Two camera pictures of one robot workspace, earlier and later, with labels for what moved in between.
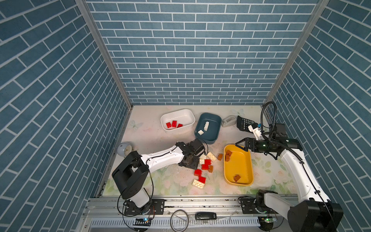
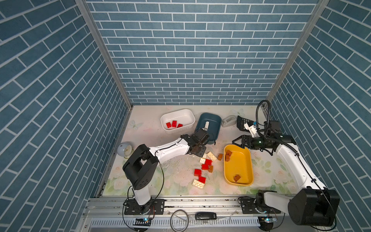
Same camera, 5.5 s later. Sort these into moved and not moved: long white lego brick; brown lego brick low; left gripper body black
Moved: left gripper body black
Not moved: brown lego brick low; long white lego brick
